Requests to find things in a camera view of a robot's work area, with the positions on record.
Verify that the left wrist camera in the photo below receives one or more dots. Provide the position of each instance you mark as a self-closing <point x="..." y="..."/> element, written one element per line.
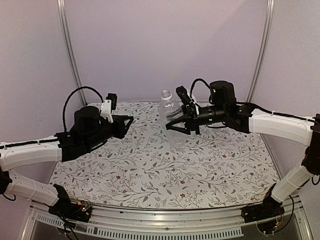
<point x="107" y="106"/>

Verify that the right aluminium frame post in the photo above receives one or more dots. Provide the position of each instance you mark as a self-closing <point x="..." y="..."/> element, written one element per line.
<point x="270" y="5"/>

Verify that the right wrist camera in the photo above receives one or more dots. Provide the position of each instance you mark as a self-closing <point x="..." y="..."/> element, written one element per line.
<point x="187" y="98"/>

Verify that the aluminium frame post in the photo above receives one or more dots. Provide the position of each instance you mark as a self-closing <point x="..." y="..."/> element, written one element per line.
<point x="270" y="5"/>
<point x="61" y="7"/>

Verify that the left aluminium frame post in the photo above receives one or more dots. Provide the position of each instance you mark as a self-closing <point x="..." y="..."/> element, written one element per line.
<point x="61" y="7"/>

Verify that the aluminium front rail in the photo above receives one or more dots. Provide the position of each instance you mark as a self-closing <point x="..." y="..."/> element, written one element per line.
<point x="124" y="223"/>

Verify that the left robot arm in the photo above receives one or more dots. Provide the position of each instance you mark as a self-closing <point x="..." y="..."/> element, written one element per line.
<point x="91" y="129"/>

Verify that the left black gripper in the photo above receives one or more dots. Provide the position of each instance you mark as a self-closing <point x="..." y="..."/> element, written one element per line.
<point x="119" y="120"/>

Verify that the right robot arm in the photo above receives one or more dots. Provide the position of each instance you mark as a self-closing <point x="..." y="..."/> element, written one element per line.
<point x="246" y="117"/>

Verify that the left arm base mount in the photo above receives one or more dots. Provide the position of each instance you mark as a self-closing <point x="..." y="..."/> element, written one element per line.
<point x="66" y="209"/>

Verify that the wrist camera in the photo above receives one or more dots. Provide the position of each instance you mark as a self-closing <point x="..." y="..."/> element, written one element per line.
<point x="187" y="98"/>
<point x="107" y="106"/>

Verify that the floral patterned table mat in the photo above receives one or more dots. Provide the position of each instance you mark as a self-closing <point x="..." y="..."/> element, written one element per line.
<point x="217" y="168"/>

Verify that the clear plastic bottle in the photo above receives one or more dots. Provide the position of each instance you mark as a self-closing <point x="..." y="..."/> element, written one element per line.
<point x="169" y="110"/>

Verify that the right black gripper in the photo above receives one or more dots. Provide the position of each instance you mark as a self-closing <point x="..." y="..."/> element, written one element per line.
<point x="190" y="118"/>

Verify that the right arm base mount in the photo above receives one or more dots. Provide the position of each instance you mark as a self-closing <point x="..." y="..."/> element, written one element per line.
<point x="269" y="208"/>

